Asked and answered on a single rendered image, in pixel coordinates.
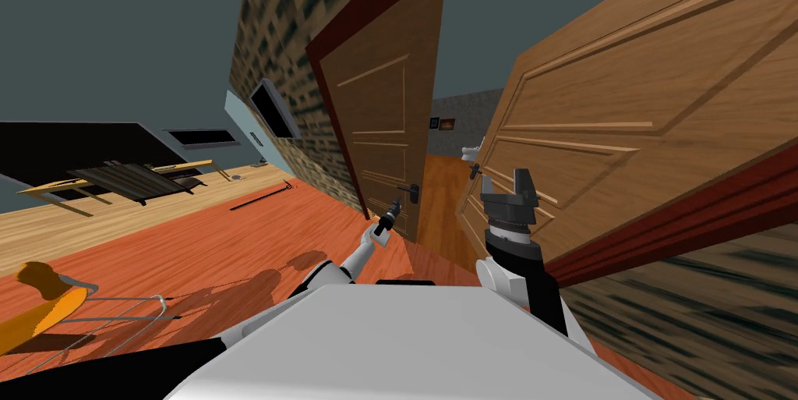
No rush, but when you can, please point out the black rod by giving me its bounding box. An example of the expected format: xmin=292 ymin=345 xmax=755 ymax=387
xmin=228 ymin=179 xmax=295 ymax=212

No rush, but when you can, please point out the black framed window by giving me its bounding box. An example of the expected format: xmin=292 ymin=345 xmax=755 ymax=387
xmin=161 ymin=128 xmax=242 ymax=150

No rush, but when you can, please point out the orange wire-frame chair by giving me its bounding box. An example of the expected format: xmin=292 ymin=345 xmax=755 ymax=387
xmin=0 ymin=260 xmax=171 ymax=376

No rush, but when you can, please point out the light brown wooden door leaf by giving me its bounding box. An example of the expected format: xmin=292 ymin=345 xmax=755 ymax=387
xmin=454 ymin=0 xmax=798 ymax=264

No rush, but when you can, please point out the black wall television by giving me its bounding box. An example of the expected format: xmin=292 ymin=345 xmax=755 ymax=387
xmin=249 ymin=78 xmax=304 ymax=141

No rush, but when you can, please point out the pale blue door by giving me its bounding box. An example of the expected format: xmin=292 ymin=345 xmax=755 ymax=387
xmin=224 ymin=89 xmax=297 ymax=178

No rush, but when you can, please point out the wooden table with dark top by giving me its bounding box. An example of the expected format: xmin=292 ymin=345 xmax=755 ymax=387
xmin=16 ymin=159 xmax=233 ymax=219

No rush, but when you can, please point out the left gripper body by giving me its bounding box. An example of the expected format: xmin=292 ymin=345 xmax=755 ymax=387
xmin=376 ymin=199 xmax=404 ymax=238

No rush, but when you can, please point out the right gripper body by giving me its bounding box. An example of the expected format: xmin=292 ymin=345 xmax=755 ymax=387
xmin=479 ymin=193 xmax=539 ymax=228

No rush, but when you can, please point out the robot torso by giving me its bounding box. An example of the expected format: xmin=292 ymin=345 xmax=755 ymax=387
xmin=163 ymin=278 xmax=663 ymax=400

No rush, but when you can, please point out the white toilet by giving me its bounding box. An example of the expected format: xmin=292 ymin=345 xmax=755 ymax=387
xmin=460 ymin=136 xmax=486 ymax=164

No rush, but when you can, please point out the dark brown wooden door leaf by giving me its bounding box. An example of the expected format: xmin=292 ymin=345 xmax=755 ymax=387
xmin=317 ymin=0 xmax=447 ymax=245

